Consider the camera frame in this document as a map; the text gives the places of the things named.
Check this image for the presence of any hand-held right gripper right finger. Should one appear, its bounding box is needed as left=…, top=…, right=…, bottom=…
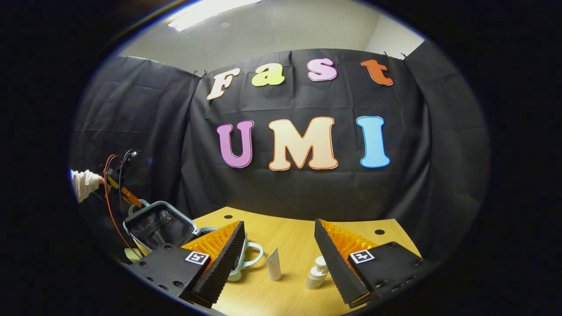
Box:
left=313, top=219, right=435, bottom=310

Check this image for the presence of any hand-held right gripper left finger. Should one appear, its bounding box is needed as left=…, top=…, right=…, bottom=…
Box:
left=127, top=221, right=245, bottom=309

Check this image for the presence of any light blue suitcase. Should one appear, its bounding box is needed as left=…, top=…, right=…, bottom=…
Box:
left=122, top=201, right=265, bottom=282

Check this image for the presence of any white pump bottle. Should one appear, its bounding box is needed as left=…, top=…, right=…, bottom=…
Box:
left=306, top=256, right=330, bottom=291

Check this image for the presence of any ceiling light panel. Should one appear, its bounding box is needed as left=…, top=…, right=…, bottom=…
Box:
left=167, top=0, right=262, bottom=32

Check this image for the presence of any white squeeze tube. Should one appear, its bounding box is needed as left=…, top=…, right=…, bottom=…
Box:
left=267, top=247, right=282, bottom=282

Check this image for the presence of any red cable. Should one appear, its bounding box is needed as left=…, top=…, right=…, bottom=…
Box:
left=103, top=154, right=143, bottom=259

